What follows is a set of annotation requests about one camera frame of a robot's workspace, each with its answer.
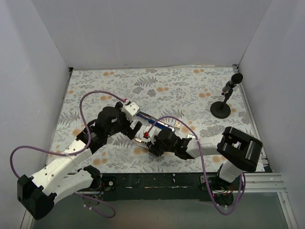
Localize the metal stapler magazine rail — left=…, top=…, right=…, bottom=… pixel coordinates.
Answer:
left=133, top=137, right=150, bottom=149

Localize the blue black stapler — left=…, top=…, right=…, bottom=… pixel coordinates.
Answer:
left=137, top=111, right=175, bottom=132

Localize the white staple box sleeve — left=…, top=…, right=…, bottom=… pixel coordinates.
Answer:
left=174, top=121, right=182, bottom=129

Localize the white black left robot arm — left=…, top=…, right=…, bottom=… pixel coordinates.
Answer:
left=17, top=101, right=142, bottom=220

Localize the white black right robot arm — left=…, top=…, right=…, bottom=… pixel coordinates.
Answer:
left=143, top=127, right=263, bottom=190

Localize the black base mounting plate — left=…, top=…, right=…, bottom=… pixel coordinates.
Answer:
left=95, top=173, right=234, bottom=202

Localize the black microphone on stand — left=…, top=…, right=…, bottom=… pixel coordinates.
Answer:
left=210, top=73, right=244, bottom=119

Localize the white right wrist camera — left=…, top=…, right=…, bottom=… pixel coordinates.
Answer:
left=142, top=126, right=161, bottom=144

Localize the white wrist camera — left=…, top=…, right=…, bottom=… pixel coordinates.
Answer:
left=122, top=101, right=140, bottom=121
left=142, top=126, right=161, bottom=144

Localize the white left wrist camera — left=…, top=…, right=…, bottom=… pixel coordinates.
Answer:
left=122, top=101, right=140, bottom=121

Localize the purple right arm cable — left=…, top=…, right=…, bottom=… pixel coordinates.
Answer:
left=149, top=116, right=246, bottom=216

